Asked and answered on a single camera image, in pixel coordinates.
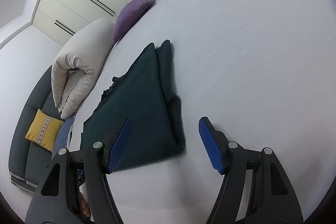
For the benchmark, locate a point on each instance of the blue bed pillow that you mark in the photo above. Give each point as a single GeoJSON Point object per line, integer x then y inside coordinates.
{"type": "Point", "coordinates": [64, 136]}

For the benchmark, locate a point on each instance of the yellow patterned cushion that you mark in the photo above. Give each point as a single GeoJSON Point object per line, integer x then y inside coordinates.
{"type": "Point", "coordinates": [43, 130]}

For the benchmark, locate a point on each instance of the white bed mattress sheet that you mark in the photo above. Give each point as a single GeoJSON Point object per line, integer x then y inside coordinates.
{"type": "Point", "coordinates": [263, 71]}

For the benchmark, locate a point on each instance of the purple cushion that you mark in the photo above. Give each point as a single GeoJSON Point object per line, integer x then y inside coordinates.
{"type": "Point", "coordinates": [129, 15]}

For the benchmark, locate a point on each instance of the rolled beige duvet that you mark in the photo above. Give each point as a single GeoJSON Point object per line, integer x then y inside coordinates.
{"type": "Point", "coordinates": [78, 65]}

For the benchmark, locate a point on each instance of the dark green knit sweater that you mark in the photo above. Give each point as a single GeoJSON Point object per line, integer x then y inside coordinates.
{"type": "Point", "coordinates": [146, 95]}

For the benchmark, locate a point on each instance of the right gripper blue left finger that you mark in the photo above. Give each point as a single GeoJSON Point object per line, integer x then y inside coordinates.
{"type": "Point", "coordinates": [57, 197]}

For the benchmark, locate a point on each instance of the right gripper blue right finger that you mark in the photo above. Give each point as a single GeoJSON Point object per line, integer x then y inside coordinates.
{"type": "Point", "coordinates": [272, 198]}

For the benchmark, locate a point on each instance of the cream wardrobe with black handles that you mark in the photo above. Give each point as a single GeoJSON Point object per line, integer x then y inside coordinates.
{"type": "Point", "coordinates": [61, 19]}

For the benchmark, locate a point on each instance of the person's right hand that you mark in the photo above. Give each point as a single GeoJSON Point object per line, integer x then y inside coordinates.
{"type": "Point", "coordinates": [85, 208]}

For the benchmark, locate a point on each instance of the dark grey upholstered headboard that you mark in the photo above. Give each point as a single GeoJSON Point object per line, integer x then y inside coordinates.
{"type": "Point", "coordinates": [28, 159]}

